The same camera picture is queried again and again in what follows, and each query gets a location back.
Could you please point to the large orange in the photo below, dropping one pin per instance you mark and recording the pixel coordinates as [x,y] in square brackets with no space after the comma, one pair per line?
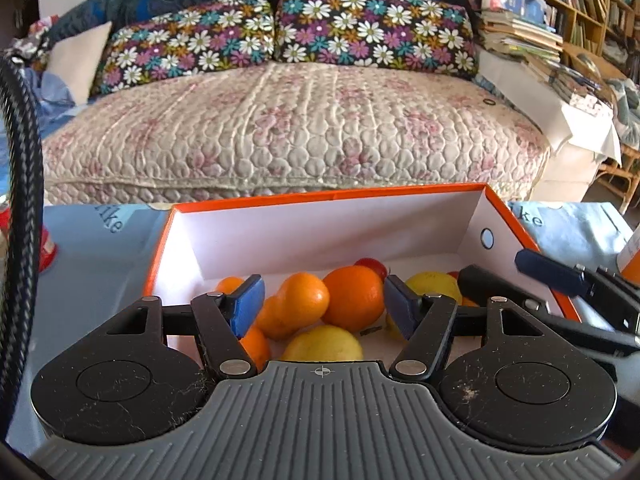
[352,297]
[305,302]

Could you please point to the sofa with quilted cover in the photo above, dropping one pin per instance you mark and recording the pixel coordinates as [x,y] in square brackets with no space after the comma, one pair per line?
[300,135]

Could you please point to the wicker chair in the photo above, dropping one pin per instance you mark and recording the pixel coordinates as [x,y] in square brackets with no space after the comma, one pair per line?
[615,170]

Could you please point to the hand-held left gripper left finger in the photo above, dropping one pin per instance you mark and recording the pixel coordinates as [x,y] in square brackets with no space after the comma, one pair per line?
[248,306]

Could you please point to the yellow lemon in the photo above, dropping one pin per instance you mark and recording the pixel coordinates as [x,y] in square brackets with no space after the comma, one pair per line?
[322,346]
[435,285]

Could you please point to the small tangerine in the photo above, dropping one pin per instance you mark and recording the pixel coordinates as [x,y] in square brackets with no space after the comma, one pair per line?
[270,321]
[227,286]
[254,349]
[468,302]

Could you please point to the orange cardboard box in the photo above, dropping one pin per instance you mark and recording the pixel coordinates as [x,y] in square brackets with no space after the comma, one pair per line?
[325,230]

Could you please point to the white cloth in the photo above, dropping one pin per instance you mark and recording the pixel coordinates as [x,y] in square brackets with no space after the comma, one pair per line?
[550,120]

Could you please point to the blue leaf chair cushion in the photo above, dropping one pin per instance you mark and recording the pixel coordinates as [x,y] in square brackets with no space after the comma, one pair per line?
[627,110]

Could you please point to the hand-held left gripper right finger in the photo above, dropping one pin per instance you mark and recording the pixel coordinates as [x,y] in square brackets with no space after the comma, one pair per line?
[400,306]

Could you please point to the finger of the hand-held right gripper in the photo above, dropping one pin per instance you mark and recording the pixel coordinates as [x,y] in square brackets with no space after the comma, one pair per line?
[500,285]
[550,272]

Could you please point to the wooden bookshelf with books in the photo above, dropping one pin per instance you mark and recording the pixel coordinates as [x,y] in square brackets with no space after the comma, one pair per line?
[590,0]

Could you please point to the orange cup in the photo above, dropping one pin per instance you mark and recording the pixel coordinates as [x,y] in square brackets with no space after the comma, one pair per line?
[631,255]

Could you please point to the stack of books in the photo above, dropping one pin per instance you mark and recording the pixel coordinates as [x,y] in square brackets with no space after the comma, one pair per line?
[525,35]

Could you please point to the blue checked bed sheet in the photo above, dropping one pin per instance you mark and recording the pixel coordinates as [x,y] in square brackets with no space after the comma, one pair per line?
[55,100]

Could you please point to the patterned clothes pile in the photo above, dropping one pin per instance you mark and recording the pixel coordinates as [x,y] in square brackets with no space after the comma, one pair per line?
[30,40]

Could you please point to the floral cushion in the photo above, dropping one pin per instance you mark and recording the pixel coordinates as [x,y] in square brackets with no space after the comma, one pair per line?
[375,30]
[190,40]

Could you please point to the beige pillow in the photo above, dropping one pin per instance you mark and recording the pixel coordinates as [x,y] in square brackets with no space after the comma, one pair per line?
[77,60]

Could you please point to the light blue tablecloth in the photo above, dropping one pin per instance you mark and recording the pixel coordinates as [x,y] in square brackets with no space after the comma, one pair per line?
[100,270]

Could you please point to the red soda can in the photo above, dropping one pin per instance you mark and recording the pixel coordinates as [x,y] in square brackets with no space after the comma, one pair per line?
[48,252]

